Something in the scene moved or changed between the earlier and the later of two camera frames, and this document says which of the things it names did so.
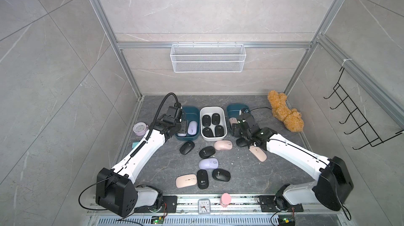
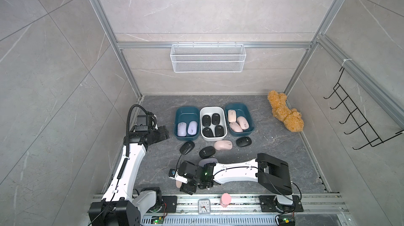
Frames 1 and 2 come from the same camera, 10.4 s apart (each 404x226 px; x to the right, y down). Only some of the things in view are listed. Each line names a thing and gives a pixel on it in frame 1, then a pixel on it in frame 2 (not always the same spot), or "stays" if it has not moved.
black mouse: [187, 147] stays
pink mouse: [258, 153] to [232, 115]
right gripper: [235, 129] to [187, 188]
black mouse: [207, 132] stays
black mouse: [215, 119] stays
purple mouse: [192, 129] stays
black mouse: [219, 131] stays
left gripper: [184, 124] to [163, 133]
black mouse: [206, 120] stays
